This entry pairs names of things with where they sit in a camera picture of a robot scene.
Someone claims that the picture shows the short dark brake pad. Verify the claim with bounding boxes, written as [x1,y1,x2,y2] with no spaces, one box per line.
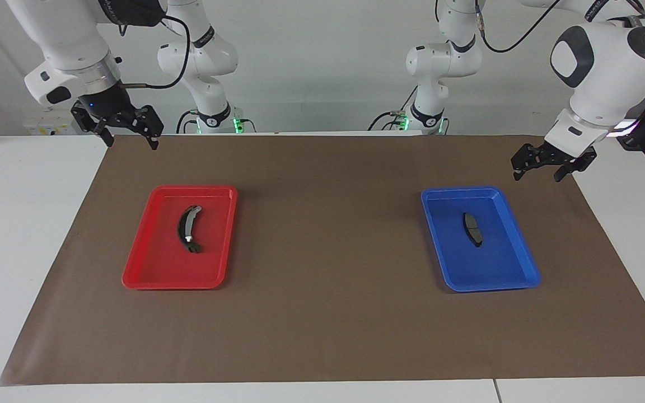
[462,212,484,247]

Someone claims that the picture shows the long curved dark brake pad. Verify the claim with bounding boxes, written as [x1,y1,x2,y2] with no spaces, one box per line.
[177,205,203,254]

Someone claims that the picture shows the blue plastic tray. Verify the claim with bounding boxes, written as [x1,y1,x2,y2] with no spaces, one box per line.
[420,186,541,293]

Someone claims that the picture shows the red plastic tray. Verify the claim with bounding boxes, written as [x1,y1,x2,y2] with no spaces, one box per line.
[121,185,238,290]

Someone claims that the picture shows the brown table mat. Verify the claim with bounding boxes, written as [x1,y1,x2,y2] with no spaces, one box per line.
[0,134,645,387]

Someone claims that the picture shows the black right base cable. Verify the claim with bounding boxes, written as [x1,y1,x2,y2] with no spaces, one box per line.
[176,110,200,134]

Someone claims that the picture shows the black base cable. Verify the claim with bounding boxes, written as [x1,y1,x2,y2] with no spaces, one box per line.
[368,84,419,132]
[176,110,200,134]

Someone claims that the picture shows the white wall socket box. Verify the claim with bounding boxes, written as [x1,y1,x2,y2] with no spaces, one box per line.
[24,106,85,136]

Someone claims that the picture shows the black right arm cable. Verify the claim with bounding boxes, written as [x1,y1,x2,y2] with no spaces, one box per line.
[118,14,191,90]

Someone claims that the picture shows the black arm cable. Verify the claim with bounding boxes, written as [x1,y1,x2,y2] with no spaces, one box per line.
[476,0,559,54]
[118,14,191,90]

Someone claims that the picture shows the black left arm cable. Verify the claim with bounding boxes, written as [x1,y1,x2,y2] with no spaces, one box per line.
[476,0,559,54]

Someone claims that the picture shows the black left base cable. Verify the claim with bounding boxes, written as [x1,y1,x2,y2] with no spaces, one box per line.
[368,84,419,132]

